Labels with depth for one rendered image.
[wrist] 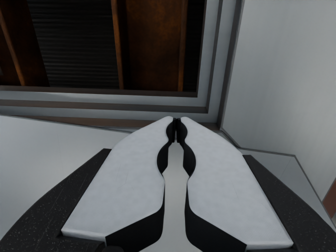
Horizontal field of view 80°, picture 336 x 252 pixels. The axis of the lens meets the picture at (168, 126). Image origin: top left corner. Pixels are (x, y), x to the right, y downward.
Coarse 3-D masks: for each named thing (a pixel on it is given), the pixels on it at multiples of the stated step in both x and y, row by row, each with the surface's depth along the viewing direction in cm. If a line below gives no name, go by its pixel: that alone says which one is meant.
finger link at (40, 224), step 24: (96, 168) 8; (48, 192) 7; (72, 192) 7; (24, 216) 6; (48, 216) 6; (0, 240) 5; (24, 240) 5; (48, 240) 5; (72, 240) 5; (96, 240) 5
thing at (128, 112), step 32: (224, 0) 11; (224, 32) 12; (224, 64) 12; (0, 96) 15; (32, 96) 15; (64, 96) 15; (96, 96) 15; (128, 96) 15; (160, 96) 15; (192, 96) 15; (224, 96) 12; (128, 128) 14
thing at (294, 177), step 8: (296, 160) 14; (288, 168) 14; (296, 168) 14; (288, 176) 15; (296, 176) 15; (304, 176) 15; (288, 184) 15; (296, 184) 15; (304, 184) 15; (296, 192) 15; (304, 192) 15; (312, 192) 15; (304, 200) 16; (312, 200) 16; (320, 200) 16; (312, 208) 16; (320, 208) 16; (328, 216) 17
